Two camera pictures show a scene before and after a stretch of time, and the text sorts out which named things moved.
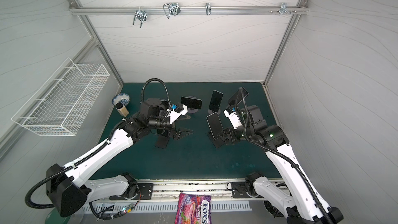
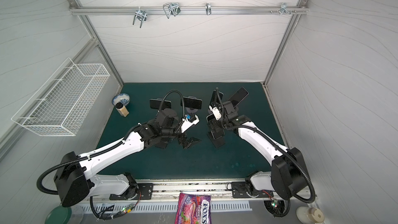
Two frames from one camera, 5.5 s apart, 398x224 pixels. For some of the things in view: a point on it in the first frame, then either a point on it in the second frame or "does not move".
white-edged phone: [215, 125] does not move
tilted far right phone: [238, 96] does not move
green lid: [54, 217] does not move
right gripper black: [226, 134] -> [214, 129]
